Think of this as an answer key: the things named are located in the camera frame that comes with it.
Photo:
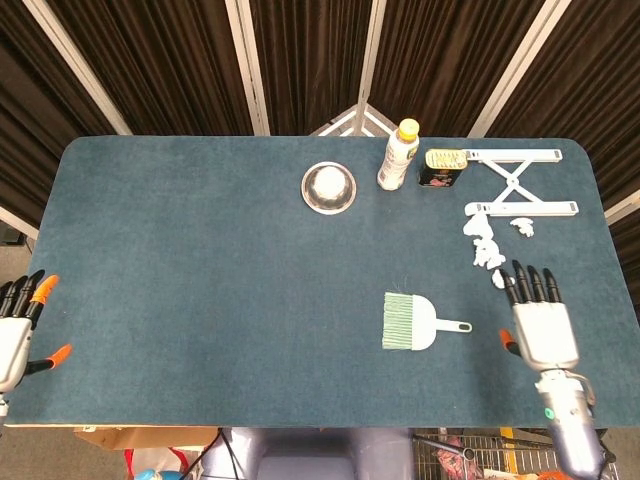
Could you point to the left robot hand, orange fingertips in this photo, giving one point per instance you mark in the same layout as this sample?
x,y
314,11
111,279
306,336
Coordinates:
x,y
12,350

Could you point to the right robot hand, orange thumb tip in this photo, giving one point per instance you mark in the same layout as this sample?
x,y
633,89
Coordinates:
x,y
545,335

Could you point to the white paper scrap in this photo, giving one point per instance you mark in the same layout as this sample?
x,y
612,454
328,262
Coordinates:
x,y
486,252
498,280
474,223
523,226

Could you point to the white brush with green bristles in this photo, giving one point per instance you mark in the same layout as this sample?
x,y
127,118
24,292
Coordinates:
x,y
420,322

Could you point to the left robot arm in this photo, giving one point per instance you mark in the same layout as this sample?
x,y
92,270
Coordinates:
x,y
2,407

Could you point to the small silver metal bowl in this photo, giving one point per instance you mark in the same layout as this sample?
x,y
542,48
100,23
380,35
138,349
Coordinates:
x,y
329,189

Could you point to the white folding laptop stand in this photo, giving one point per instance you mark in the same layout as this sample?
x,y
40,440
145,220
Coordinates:
x,y
520,208

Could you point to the brown cardboard box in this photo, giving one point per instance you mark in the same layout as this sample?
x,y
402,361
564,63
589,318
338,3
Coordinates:
x,y
150,438

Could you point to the red and white bag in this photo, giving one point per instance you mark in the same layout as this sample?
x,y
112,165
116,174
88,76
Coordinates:
x,y
155,460

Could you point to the black and gold tin can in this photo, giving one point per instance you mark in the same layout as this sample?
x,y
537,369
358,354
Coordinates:
x,y
440,172

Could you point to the blue felt table mat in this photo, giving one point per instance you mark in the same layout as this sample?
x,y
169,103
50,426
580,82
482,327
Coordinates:
x,y
200,275

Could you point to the white bottle with yellow cap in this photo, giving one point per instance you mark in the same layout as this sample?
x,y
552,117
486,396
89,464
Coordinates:
x,y
395,162

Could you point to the purple robot torso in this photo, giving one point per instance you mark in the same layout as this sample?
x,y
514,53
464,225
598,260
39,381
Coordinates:
x,y
310,457

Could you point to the dark brown curtain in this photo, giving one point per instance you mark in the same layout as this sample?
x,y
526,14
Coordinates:
x,y
175,60

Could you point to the white screen frame pole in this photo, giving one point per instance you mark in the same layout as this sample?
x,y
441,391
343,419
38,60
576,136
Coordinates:
x,y
371,50
247,65
75,60
520,65

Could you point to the white screen base frame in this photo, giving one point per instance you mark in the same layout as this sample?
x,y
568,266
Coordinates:
x,y
367,122

